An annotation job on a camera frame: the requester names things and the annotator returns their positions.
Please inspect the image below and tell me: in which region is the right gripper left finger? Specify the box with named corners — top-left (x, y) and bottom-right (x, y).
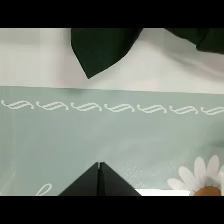
top-left (58, 161), bottom-right (101, 197)

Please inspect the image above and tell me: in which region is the dark green T-shirt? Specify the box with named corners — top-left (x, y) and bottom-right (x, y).
top-left (70, 28), bottom-right (224, 80)

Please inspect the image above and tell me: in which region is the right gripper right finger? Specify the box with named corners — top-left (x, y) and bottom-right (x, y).
top-left (99, 161), bottom-right (142, 197)

